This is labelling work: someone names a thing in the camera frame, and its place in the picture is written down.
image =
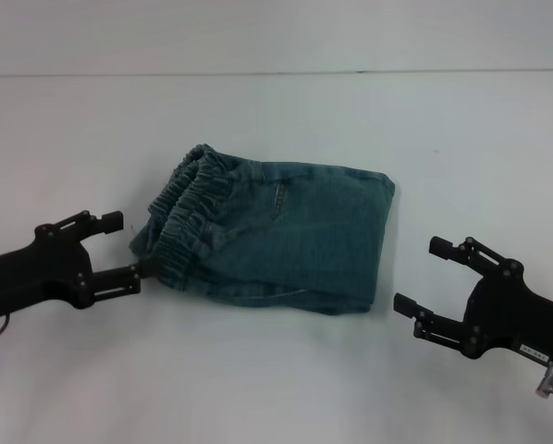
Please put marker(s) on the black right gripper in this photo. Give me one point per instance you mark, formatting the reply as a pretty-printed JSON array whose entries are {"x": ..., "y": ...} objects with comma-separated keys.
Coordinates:
[{"x": 517, "y": 314}]

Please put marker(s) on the blue denim shorts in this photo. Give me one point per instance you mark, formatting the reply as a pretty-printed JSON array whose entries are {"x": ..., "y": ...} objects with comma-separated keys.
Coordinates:
[{"x": 281, "y": 231}]

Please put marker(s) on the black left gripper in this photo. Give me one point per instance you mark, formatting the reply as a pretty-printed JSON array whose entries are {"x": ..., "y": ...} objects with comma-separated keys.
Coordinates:
[{"x": 31, "y": 273}]

